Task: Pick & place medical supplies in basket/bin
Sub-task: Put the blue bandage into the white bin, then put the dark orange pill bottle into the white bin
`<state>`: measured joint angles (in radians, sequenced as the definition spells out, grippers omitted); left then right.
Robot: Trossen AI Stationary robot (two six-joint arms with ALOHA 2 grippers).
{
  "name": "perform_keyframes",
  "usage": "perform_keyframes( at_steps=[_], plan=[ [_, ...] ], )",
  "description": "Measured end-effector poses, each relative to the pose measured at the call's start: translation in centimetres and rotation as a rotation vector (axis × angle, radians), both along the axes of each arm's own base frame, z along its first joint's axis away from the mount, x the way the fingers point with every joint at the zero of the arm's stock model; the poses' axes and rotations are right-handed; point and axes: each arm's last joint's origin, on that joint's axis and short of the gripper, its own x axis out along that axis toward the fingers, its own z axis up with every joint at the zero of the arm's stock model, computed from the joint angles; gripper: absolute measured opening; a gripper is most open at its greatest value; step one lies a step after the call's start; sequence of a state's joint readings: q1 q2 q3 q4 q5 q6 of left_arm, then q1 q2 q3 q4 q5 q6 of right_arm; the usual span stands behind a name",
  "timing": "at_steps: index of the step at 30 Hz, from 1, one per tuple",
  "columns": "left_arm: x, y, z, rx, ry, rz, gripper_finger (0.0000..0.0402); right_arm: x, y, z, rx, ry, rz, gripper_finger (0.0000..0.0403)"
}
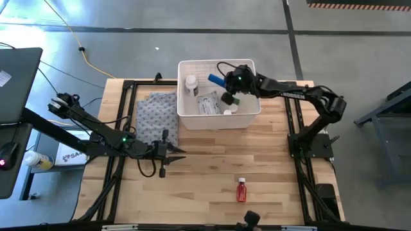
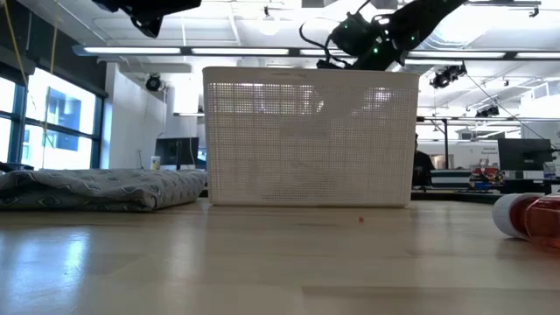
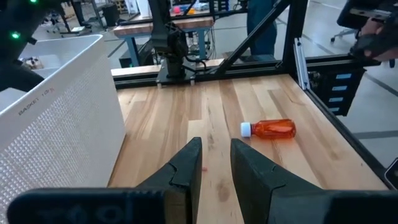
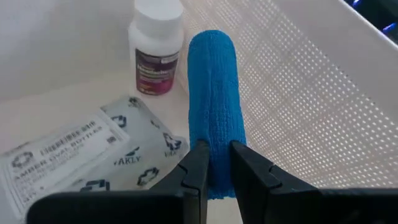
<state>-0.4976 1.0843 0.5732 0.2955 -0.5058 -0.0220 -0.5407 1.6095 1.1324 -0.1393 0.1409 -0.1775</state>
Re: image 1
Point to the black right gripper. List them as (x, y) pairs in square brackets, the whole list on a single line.
[(241, 81)]

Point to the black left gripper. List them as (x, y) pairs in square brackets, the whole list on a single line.
[(159, 150)]

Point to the blue rectangular block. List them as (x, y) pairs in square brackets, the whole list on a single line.
[(215, 79)]

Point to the small white pill bottle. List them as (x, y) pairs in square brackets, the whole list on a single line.
[(228, 112)]

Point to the white patterned supply packet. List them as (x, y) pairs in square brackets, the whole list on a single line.
[(208, 103)]

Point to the large white pill bottle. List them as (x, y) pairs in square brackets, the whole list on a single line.
[(191, 84)]

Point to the red liquid medicine bottle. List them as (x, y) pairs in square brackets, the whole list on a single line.
[(241, 192)]

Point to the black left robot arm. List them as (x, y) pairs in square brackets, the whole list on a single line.
[(96, 128)]

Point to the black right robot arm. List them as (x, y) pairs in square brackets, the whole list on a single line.
[(276, 88)]

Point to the white perforated plastic basket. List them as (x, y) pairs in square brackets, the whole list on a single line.
[(218, 122)]

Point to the grey patterned folded cloth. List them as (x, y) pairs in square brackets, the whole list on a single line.
[(157, 112)]

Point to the black clamp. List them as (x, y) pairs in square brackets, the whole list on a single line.
[(157, 77)]

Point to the black knob-shaped device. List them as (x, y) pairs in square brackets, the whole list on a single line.
[(252, 218)]

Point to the white cardboard box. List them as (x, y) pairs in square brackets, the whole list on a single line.
[(69, 158)]

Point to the black diagonal strut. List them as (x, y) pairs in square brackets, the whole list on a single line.
[(48, 128)]

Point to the grey low side table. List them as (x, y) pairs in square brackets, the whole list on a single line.
[(45, 144)]

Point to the white yellow spray bottle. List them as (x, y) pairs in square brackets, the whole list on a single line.
[(37, 159)]

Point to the orange black hazard strip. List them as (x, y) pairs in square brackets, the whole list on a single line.
[(359, 6)]

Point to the black power brick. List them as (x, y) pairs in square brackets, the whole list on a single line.
[(326, 195)]

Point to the dark blue metal cart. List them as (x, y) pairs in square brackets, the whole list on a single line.
[(395, 106)]

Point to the black desk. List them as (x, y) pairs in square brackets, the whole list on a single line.
[(16, 183)]

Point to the black computer mouse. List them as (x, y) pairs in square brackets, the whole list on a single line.
[(8, 154)]

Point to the dark grey laptop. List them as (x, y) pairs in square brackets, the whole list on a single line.
[(19, 86)]

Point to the black aluminium table frame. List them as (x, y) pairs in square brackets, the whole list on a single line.
[(151, 83)]

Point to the silver metal bracket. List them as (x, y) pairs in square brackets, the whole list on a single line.
[(118, 228), (298, 228)]

